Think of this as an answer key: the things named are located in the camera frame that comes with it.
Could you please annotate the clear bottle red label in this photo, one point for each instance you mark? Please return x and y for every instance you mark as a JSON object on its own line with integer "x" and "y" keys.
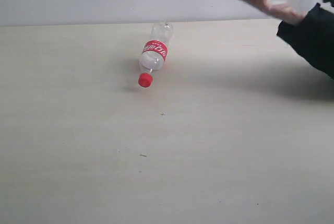
{"x": 154, "y": 52}

